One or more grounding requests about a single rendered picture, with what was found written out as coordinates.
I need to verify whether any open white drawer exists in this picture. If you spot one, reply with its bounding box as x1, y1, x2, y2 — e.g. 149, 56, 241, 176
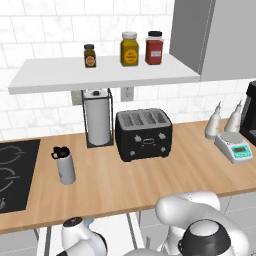
35, 211, 146, 256

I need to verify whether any black four-slot toaster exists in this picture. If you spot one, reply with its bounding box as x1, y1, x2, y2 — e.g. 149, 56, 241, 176
114, 107, 174, 163

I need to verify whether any white paper towel roll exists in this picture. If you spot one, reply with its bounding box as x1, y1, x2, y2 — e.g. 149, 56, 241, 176
84, 89, 111, 146

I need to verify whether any white black-capped water bottle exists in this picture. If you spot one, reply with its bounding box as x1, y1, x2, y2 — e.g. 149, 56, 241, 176
50, 146, 77, 186

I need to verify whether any yellow spice jar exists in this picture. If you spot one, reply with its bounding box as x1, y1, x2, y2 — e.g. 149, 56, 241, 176
119, 31, 140, 68

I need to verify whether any small brown spice jar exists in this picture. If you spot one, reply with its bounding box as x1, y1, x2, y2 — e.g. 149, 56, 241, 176
83, 43, 98, 69

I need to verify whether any red spice jar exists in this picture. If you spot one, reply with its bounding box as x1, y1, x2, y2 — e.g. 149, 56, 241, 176
144, 30, 165, 66

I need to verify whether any white squeeze bottle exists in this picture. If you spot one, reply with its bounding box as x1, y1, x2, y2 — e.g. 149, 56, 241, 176
204, 101, 223, 141
223, 99, 244, 134

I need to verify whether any white kitchen scale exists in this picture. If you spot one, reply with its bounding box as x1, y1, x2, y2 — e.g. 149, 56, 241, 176
213, 130, 254, 165

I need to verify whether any black hob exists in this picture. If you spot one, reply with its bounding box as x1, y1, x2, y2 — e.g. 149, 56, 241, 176
0, 138, 42, 215

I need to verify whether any black coffee machine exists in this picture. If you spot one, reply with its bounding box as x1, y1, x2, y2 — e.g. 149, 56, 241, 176
240, 80, 256, 148

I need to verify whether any white wall socket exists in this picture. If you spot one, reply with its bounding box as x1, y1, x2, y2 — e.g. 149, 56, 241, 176
120, 86, 135, 102
70, 89, 84, 106

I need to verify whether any black wire towel holder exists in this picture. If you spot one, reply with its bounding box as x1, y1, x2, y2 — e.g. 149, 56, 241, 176
81, 87, 114, 150

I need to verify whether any white wall shelf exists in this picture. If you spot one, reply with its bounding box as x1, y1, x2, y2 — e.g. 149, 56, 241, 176
7, 54, 201, 96

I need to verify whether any grey wall cupboard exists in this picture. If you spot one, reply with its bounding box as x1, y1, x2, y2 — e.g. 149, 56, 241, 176
168, 0, 256, 83

